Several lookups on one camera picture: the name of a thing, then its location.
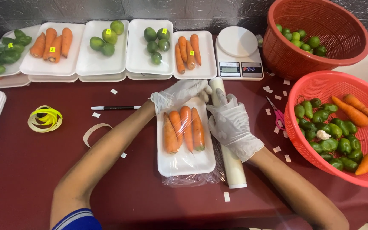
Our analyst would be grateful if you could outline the person's right hand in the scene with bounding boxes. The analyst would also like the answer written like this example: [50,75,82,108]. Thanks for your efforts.
[206,89,264,163]

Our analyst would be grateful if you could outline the person's left hand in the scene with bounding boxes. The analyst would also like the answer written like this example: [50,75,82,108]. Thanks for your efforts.
[150,79,213,114]

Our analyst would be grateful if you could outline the white cling film roll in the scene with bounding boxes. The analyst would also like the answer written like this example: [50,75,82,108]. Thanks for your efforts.
[208,77,248,189]

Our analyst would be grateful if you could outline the clear cling film sheet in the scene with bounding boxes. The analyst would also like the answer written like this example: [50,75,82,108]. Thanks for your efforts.
[156,96,227,188]

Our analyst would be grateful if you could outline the white foam tray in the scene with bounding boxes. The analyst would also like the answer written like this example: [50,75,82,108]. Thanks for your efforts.
[78,71,128,83]
[125,19,174,75]
[76,20,130,76]
[0,74,31,90]
[156,97,216,177]
[19,22,86,77]
[126,72,174,81]
[172,30,218,80]
[27,73,79,83]
[0,25,41,80]

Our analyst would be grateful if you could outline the white digital kitchen scale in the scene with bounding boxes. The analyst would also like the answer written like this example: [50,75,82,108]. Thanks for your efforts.
[215,26,265,82]

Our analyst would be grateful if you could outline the scattered white paper bits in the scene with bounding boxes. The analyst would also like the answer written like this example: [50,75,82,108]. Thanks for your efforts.
[262,72,292,163]

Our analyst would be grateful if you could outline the black and white pen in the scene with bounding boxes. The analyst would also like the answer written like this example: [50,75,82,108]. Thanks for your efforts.
[91,105,142,111]

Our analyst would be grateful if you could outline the pile of small limes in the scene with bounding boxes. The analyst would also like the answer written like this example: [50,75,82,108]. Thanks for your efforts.
[275,24,328,58]

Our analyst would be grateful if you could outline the white backing paper strip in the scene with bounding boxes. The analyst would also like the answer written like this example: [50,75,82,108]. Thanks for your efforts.
[82,123,113,148]

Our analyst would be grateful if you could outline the pile of glossy green peppers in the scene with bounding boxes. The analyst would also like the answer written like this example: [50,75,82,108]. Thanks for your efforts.
[294,97,364,173]

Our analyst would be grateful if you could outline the tall red plastic basket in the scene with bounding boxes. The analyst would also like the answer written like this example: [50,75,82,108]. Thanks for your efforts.
[262,0,368,81]

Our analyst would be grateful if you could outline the yellow sticker roll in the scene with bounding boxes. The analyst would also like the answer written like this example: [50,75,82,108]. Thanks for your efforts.
[27,105,63,133]

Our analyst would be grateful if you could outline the blue striped shirt sleeve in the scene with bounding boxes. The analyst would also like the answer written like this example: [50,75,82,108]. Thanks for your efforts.
[51,208,103,230]

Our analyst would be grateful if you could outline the heap of green peppers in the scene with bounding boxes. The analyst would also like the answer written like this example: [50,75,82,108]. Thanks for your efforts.
[0,29,32,76]

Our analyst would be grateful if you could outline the pink handled scissors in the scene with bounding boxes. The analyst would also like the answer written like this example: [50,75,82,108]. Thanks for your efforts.
[266,96,286,131]

